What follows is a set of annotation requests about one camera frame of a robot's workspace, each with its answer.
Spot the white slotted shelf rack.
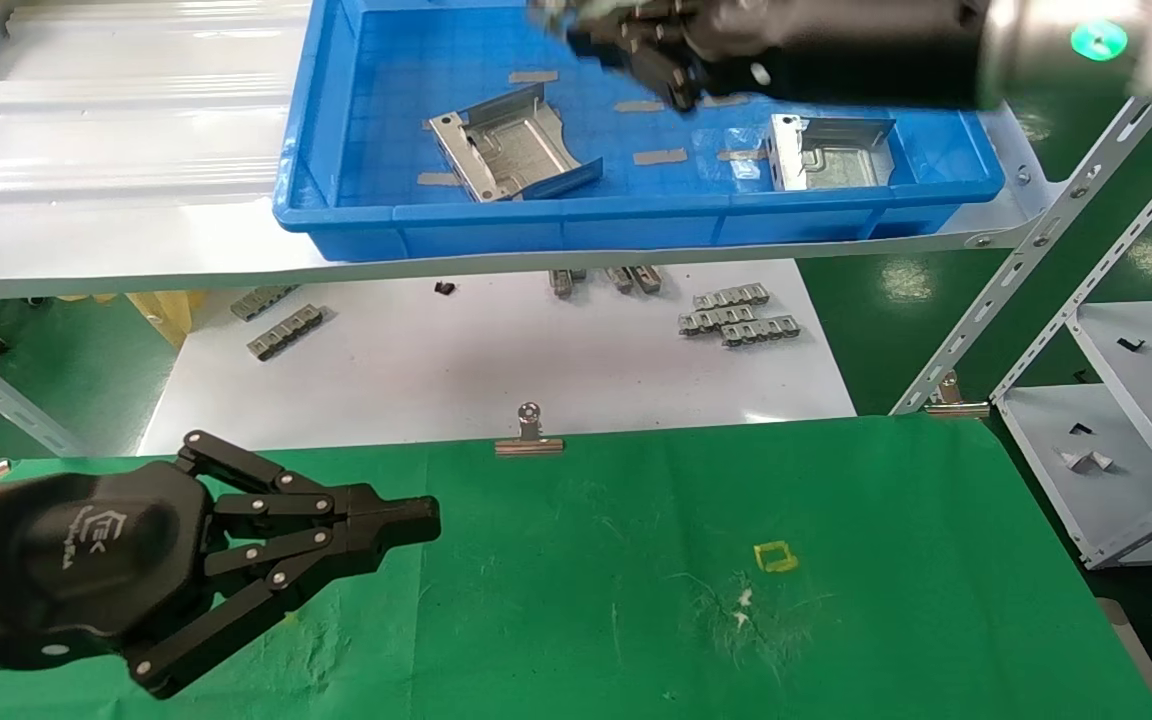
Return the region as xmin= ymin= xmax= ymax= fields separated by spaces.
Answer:
xmin=991 ymin=125 xmax=1152 ymax=571

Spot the translucent corrugated plastic sheet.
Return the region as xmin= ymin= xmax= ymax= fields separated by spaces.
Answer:
xmin=0 ymin=0 xmax=315 ymax=206

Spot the blue plastic bin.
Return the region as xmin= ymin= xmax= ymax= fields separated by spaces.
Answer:
xmin=273 ymin=0 xmax=1007 ymax=263

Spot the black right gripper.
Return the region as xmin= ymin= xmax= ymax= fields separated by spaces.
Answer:
xmin=566 ymin=0 xmax=987 ymax=113

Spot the green table cloth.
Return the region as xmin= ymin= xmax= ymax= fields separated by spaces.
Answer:
xmin=0 ymin=412 xmax=1152 ymax=720

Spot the silver binder clip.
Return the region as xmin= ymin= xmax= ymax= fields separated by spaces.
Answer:
xmin=924 ymin=370 xmax=992 ymax=419
xmin=494 ymin=402 xmax=566 ymax=458

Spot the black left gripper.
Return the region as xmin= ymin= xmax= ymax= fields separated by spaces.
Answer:
xmin=0 ymin=430 xmax=442 ymax=699

